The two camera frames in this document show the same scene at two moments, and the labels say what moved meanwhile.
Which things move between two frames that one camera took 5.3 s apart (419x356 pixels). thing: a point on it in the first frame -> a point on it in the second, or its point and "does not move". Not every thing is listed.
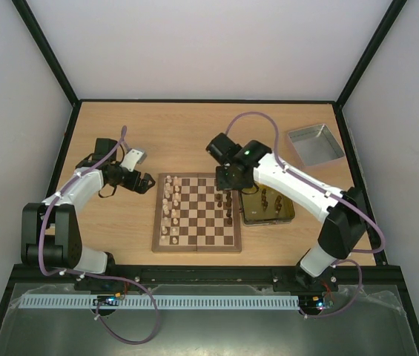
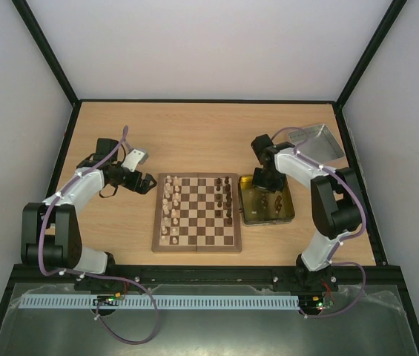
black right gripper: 228,179 -> 268,182
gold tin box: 262,206 does not move
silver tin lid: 316,144 does not move
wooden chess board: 191,215 does not move
